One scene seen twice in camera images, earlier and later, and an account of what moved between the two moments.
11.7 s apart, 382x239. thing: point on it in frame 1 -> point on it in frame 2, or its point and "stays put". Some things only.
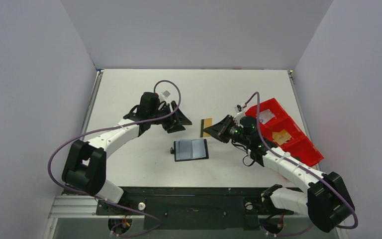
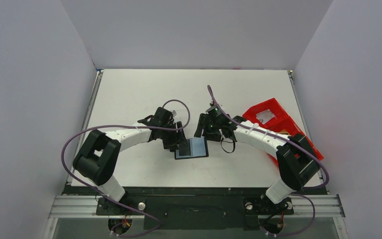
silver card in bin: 265,116 stays put
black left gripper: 171,127 -> 178,138
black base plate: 189,208 stays put
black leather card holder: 190,149 stays put
